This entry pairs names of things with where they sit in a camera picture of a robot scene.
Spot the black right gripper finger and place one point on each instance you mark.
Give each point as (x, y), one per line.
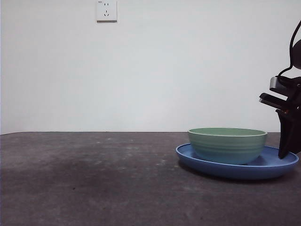
(290, 134)

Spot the green ribbed bowl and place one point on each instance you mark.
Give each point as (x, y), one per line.
(225, 148)

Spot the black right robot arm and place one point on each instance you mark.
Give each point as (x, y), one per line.
(297, 55)

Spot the blue plate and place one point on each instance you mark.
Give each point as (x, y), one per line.
(235, 171)

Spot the pale grey camera box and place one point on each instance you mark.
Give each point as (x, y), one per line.
(273, 82)

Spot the white wall socket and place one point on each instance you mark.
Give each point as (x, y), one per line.
(107, 11)

